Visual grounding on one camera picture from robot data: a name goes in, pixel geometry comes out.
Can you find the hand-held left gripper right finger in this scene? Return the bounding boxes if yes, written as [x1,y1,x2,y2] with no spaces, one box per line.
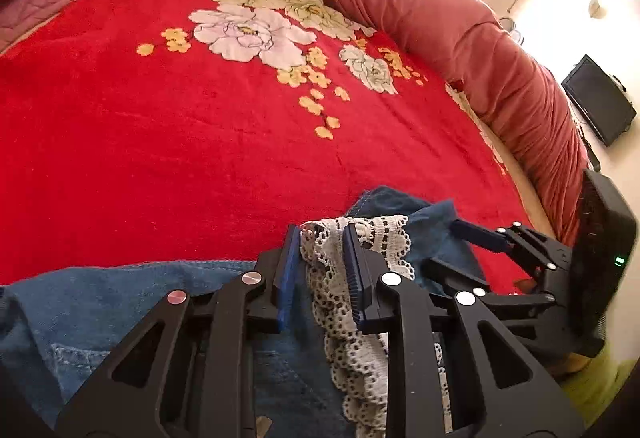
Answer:
[342,222,586,438]

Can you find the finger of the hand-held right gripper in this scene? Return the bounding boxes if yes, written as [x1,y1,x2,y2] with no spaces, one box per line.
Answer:
[450,218,566,279]
[425,257,558,324]

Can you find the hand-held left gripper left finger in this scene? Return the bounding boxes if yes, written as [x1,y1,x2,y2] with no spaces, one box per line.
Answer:
[55,224,301,438]

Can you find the blue denim pants lace trim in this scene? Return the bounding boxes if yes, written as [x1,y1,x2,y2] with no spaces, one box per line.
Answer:
[0,185,488,438]

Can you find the person's right hand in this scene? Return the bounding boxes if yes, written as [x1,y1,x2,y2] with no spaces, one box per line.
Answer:
[552,352,601,376]

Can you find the green cloth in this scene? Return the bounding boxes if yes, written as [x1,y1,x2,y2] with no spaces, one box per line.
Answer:
[560,343,632,429]

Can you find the black flat screen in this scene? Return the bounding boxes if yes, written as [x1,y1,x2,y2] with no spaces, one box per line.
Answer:
[561,53,638,147]

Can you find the red floral blanket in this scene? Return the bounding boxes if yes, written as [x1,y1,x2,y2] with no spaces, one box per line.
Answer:
[0,0,533,289]

